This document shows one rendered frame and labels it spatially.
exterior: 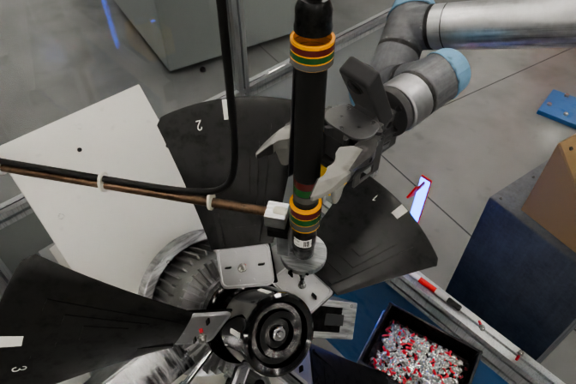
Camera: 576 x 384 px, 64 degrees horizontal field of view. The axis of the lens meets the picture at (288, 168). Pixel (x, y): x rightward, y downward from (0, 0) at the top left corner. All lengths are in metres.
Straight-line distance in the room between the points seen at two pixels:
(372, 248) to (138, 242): 0.42
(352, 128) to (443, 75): 0.18
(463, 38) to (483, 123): 2.39
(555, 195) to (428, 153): 1.72
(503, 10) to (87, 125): 0.70
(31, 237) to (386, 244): 0.93
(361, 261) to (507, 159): 2.21
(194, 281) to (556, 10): 0.68
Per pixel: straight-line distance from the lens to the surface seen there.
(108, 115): 0.89
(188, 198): 0.67
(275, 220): 0.63
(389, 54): 0.80
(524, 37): 0.77
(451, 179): 2.71
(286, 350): 0.71
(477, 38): 0.79
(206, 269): 0.81
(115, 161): 0.88
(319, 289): 0.78
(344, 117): 0.59
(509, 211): 1.23
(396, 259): 0.85
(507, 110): 3.34
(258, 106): 0.72
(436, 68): 0.70
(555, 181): 1.15
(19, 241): 1.38
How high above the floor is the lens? 1.86
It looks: 45 degrees down
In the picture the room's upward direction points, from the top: straight up
